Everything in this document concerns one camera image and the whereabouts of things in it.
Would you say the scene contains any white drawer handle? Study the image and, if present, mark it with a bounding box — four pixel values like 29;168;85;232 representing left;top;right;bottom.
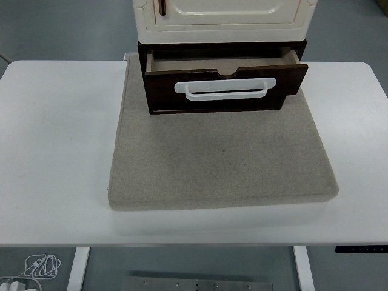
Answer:
174;77;277;102

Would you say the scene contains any dark wooden drawer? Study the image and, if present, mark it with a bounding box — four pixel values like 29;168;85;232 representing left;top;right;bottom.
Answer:
144;45;309;104

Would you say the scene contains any dark wooden drawer case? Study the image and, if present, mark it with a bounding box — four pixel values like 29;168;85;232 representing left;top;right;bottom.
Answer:
137;38;307;115

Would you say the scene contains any cream plastic cabinet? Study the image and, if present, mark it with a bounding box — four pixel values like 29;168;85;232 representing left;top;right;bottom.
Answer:
132;0;318;44

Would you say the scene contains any beige fabric mat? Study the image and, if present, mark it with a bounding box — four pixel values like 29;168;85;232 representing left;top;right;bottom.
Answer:
107;52;340;212

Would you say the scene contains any grey metal plate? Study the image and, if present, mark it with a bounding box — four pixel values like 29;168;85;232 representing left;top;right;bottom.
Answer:
121;275;275;291

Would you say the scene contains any white table leg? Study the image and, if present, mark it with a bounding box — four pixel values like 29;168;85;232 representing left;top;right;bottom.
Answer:
293;246;316;291
65;247;91;291

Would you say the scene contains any black table control panel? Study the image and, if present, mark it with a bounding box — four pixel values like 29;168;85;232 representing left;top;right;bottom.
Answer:
335;246;388;254

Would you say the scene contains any white charger adapter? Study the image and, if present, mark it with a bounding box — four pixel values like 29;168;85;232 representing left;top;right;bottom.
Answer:
1;280;30;291

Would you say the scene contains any white cable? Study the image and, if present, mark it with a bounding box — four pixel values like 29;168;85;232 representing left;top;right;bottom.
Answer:
0;253;62;291

